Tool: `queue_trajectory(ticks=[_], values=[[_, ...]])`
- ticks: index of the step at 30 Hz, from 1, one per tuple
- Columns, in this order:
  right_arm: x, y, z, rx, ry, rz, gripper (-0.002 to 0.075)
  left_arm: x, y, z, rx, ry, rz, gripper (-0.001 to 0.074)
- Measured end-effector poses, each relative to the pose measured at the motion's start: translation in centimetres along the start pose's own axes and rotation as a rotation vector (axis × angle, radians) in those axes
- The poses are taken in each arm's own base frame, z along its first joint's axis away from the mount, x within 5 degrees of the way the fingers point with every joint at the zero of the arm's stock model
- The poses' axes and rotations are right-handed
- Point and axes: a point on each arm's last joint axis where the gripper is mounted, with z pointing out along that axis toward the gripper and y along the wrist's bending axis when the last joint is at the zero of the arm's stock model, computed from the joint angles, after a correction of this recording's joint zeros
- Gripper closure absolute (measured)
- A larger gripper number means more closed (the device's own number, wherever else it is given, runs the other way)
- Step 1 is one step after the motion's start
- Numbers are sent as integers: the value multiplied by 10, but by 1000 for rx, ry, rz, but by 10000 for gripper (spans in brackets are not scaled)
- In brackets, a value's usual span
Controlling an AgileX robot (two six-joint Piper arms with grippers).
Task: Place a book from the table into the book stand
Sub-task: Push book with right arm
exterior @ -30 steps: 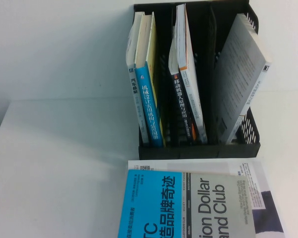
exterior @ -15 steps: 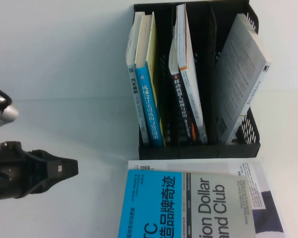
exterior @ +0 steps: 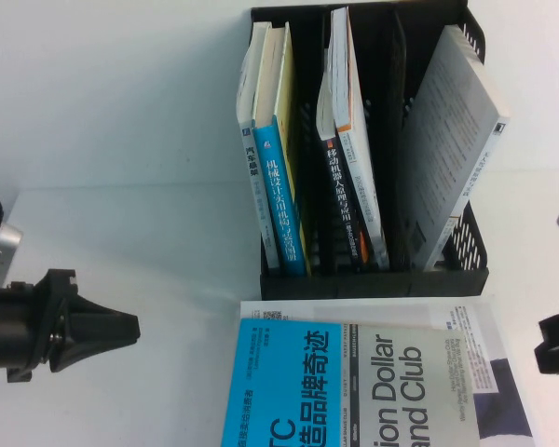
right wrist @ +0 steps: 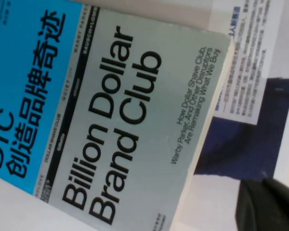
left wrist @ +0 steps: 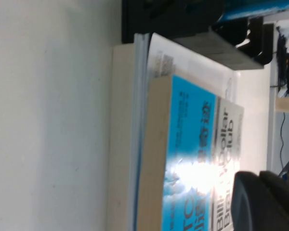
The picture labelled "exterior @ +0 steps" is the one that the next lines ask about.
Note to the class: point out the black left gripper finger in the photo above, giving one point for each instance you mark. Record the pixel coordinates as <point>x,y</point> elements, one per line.
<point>93,342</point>
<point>98,316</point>

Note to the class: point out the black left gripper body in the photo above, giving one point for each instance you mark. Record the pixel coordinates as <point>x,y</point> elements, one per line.
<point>46,298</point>

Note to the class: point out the blue and grey brand book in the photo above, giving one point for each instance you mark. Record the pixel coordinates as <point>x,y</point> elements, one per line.
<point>307,382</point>

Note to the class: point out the black plastic book stand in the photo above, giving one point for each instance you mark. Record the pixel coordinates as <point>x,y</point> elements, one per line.
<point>368,284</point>

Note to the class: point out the white spine car suspension book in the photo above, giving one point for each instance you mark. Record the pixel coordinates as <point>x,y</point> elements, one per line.
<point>256,195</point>

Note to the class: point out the blue spine yellow cover book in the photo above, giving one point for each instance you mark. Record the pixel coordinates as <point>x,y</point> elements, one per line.
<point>284,209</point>

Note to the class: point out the grey cover white spine book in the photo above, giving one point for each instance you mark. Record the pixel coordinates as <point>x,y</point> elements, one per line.
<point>452,139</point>

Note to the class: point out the black spine mobile robot book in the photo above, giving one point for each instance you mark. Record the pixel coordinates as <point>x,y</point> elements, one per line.
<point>340,195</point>

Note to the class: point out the white book with orange stripe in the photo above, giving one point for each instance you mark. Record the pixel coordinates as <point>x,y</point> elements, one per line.
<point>356,139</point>

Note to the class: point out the magazine with suited man cover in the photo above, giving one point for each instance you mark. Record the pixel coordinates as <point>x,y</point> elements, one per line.
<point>498,372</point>

